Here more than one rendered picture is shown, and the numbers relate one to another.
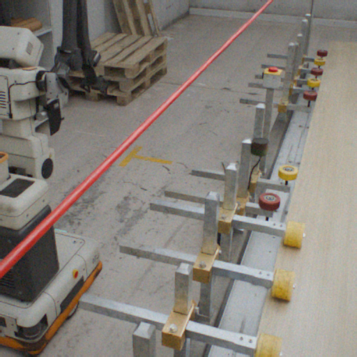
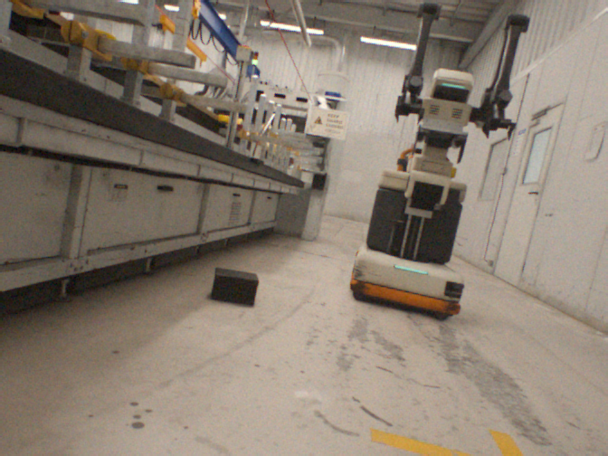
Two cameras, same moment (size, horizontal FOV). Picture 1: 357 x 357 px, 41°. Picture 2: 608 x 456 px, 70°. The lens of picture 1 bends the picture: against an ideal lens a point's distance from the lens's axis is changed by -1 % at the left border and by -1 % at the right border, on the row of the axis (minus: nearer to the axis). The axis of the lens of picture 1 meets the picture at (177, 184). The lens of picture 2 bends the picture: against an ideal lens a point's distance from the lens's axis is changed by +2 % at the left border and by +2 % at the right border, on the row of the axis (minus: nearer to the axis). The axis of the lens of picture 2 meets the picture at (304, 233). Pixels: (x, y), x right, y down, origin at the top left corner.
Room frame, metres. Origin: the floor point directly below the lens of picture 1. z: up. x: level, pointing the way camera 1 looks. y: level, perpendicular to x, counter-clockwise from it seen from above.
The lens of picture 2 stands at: (4.45, -0.42, 0.54)
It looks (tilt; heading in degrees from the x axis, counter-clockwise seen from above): 5 degrees down; 168
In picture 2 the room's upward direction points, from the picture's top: 11 degrees clockwise
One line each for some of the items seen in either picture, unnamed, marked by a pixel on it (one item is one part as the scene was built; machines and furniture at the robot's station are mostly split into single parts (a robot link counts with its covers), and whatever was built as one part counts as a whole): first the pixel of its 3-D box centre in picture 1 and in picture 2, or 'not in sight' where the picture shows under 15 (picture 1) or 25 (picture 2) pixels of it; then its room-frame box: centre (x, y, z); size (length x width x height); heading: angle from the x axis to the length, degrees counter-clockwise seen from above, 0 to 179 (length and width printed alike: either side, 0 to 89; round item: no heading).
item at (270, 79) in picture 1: (272, 79); (244, 56); (2.08, -0.41, 1.18); 0.07 x 0.07 x 0.08; 72
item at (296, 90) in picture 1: (281, 88); (157, 71); (3.00, -0.67, 0.83); 0.43 x 0.03 x 0.04; 72
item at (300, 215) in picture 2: not in sight; (269, 156); (-1.32, 0.13, 0.95); 1.65 x 0.70 x 1.90; 72
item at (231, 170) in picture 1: (227, 225); (265, 136); (1.36, -0.18, 0.89); 0.04 x 0.04 x 0.48; 72
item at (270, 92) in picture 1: (266, 132); (235, 106); (2.08, -0.42, 0.93); 0.05 x 0.05 x 0.45; 72
